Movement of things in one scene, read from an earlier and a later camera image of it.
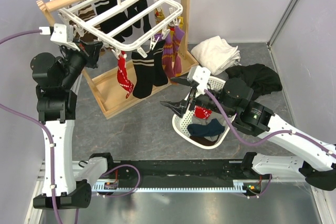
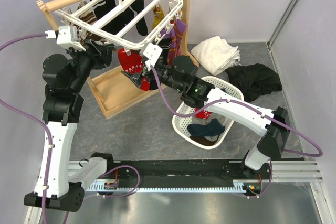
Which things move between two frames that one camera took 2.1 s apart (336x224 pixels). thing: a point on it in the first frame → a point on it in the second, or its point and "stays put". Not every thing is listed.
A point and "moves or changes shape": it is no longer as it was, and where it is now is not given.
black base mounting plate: x=212 y=172 stays put
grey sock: x=212 y=115 stays put
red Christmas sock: x=202 y=113 → x=145 y=85
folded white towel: x=216 y=54 stays put
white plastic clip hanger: x=119 y=18 moves or changes shape
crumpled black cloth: x=262 y=79 stays put
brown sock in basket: x=203 y=140 stays put
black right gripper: x=179 y=107 → x=145 y=73
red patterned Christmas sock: x=122 y=75 → x=132 y=63
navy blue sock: x=214 y=127 stays put
